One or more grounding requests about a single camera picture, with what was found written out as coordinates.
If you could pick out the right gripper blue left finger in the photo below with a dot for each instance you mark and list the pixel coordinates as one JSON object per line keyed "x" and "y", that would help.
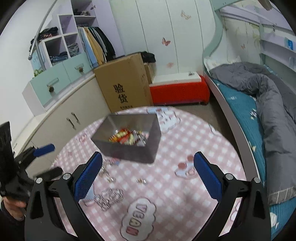
{"x": 43, "y": 221}

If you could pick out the grey metal jewelry box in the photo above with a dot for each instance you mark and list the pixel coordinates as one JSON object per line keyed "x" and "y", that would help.
{"x": 115, "y": 137}

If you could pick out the person's left hand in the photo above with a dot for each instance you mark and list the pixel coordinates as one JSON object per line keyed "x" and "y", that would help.
{"x": 15, "y": 208}

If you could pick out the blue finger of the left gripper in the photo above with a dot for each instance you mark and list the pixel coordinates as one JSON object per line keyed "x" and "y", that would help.
{"x": 44, "y": 150}

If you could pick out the white low cabinet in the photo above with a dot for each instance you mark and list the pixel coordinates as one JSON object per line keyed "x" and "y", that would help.
{"x": 75, "y": 111}

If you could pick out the lilac stair shelf unit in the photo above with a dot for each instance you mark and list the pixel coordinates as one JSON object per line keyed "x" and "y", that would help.
{"x": 67, "y": 16}

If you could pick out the white wardrobe doors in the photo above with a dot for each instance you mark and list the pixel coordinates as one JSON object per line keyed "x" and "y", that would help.
{"x": 176, "y": 32}

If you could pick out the teal bunk bed frame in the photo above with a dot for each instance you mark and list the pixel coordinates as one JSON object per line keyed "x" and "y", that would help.
{"x": 249, "y": 48}

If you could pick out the teal bed sheet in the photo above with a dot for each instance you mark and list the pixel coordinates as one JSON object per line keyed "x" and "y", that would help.
{"x": 244, "y": 109}

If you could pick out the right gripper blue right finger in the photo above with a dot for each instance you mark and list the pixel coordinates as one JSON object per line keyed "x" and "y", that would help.
{"x": 242, "y": 211}

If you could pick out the grey duvet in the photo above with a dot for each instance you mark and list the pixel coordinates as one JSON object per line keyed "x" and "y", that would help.
{"x": 275, "y": 103}

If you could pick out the pink checkered tablecloth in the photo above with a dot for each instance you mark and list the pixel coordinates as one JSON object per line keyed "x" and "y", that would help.
{"x": 174, "y": 204}

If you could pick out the hanging clothes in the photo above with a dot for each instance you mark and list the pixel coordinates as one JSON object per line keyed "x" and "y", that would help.
{"x": 97, "y": 46}

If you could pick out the person's left forearm black sleeve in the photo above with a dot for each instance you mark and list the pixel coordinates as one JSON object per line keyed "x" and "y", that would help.
{"x": 11, "y": 228}

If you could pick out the mint drawer unit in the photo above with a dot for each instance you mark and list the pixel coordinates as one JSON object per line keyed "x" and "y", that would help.
{"x": 47, "y": 88}

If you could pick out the red storage ottoman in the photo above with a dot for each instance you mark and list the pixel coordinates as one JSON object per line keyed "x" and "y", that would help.
{"x": 181, "y": 93}

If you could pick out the grey metal handrail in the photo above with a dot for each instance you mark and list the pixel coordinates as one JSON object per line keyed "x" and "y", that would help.
{"x": 35, "y": 45}

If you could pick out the small silver earrings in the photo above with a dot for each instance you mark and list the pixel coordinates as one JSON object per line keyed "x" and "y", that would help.
{"x": 141, "y": 181}

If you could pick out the brown cardboard box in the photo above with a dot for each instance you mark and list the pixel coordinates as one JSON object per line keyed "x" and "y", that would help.
{"x": 124, "y": 83}

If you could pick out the green plant decoration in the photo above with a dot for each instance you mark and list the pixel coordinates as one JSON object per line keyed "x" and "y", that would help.
{"x": 37, "y": 72}

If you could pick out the lilac wall shelves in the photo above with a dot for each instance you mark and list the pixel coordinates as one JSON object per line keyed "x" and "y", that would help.
{"x": 278, "y": 39}

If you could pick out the dark folded clothes pile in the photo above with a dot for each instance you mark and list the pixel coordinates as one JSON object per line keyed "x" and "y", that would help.
{"x": 47, "y": 33}

